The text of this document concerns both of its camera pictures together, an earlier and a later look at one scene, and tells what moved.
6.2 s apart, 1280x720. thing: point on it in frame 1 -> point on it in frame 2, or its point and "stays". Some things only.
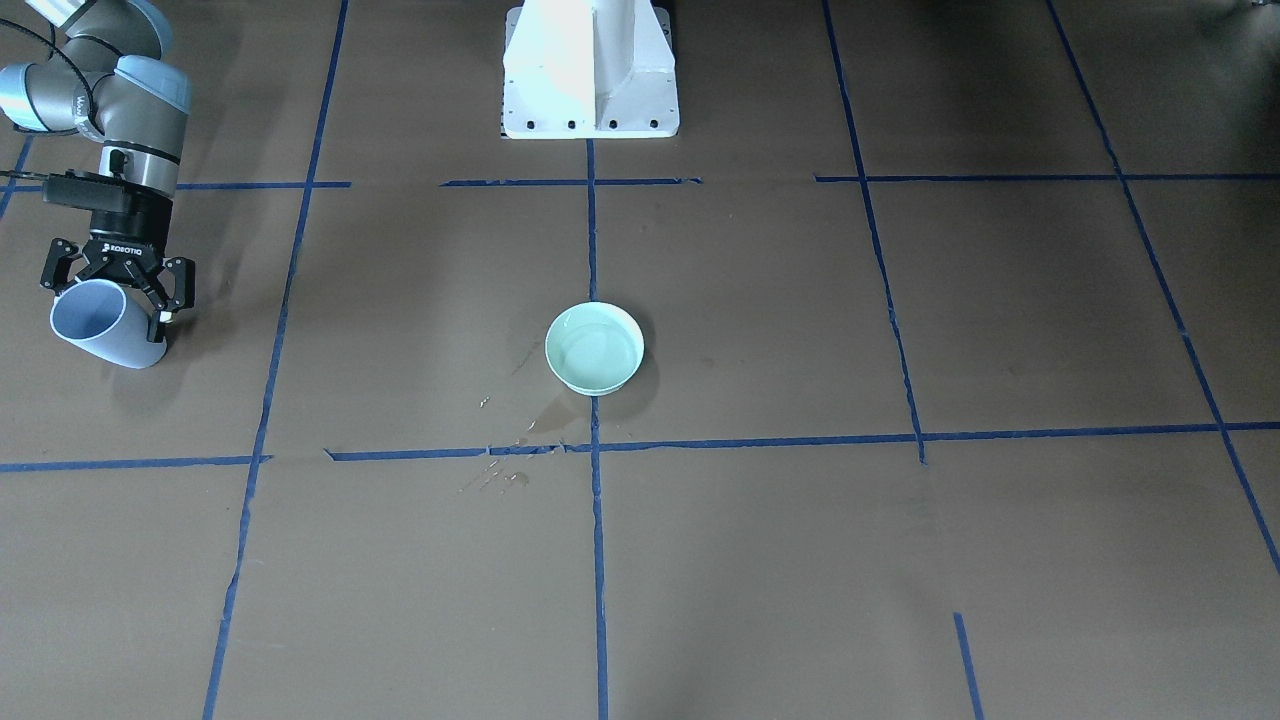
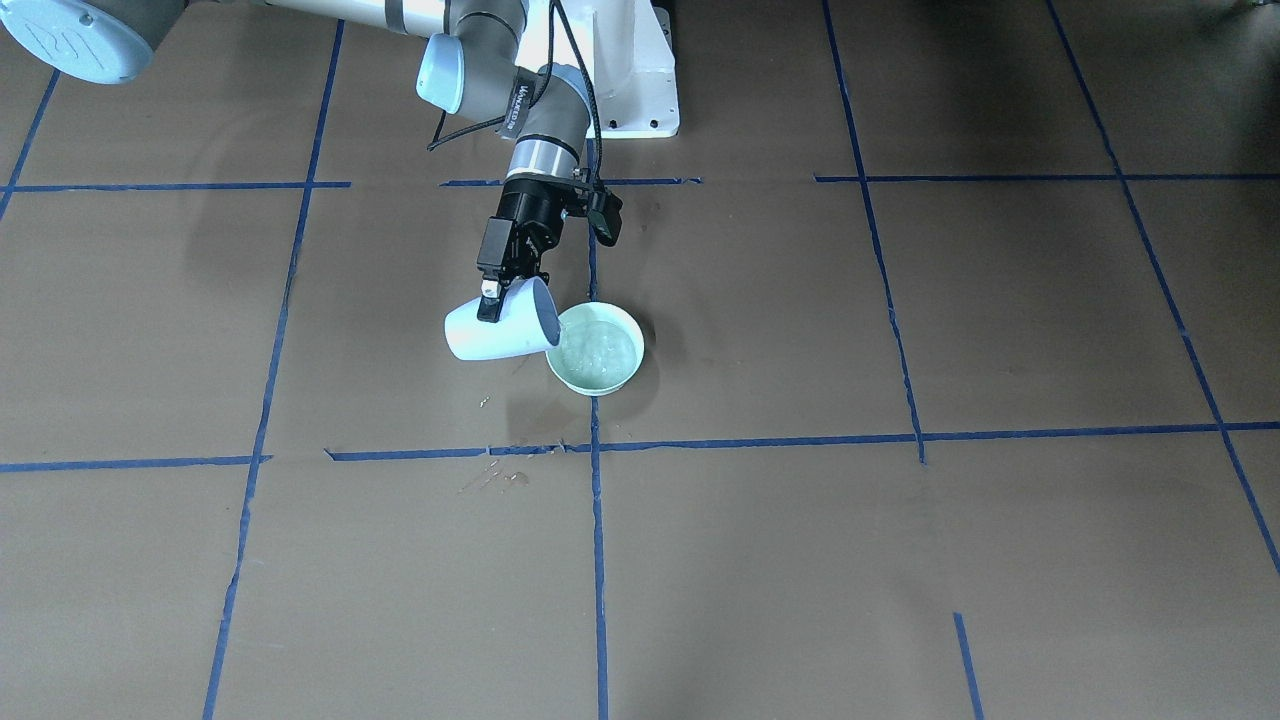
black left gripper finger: x=182 y=271 -> x=491 y=288
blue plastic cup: x=107 y=320 -> x=528 y=321
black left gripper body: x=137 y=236 -> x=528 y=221
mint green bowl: x=594 y=347 stays
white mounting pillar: x=589 y=69 stays
